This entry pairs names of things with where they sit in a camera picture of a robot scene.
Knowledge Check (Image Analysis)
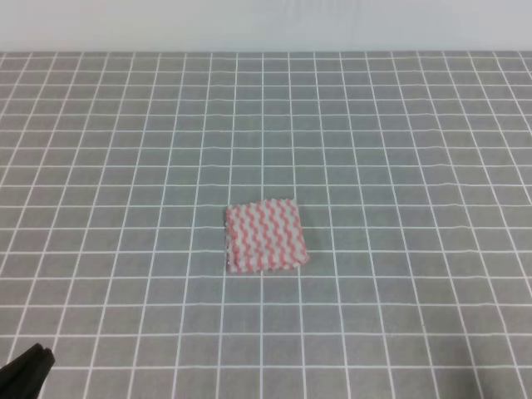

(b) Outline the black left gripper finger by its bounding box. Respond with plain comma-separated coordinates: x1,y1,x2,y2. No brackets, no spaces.
8,348,55,398
1,343,44,398

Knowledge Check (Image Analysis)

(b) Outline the pink white wavy towel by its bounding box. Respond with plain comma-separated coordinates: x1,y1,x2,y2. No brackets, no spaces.
225,199,309,273

